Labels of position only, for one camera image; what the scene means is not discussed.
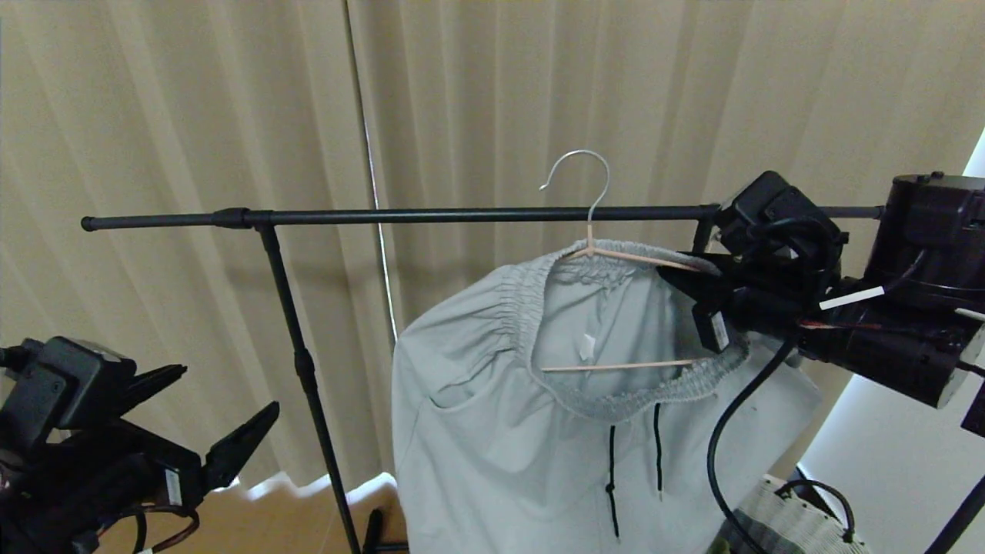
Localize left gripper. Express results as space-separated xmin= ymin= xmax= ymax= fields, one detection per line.
xmin=0 ymin=364 xmax=280 ymax=554

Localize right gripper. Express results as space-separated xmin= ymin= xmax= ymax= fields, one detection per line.
xmin=690 ymin=269 xmax=828 ymax=355

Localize pink clothes hanger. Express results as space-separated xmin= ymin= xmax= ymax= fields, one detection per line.
xmin=539 ymin=149 xmax=705 ymax=374

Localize pale grey shorts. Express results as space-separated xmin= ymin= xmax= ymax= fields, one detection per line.
xmin=391 ymin=239 xmax=824 ymax=554

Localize white laundry basket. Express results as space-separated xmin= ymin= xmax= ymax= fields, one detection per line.
xmin=708 ymin=476 xmax=870 ymax=554

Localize black clothes rack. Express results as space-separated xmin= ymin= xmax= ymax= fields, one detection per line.
xmin=79 ymin=204 xmax=886 ymax=554

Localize beige curtain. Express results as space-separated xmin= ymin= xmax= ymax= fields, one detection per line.
xmin=0 ymin=0 xmax=985 ymax=501

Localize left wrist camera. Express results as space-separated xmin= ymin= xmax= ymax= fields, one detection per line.
xmin=0 ymin=336 xmax=141 ymax=455

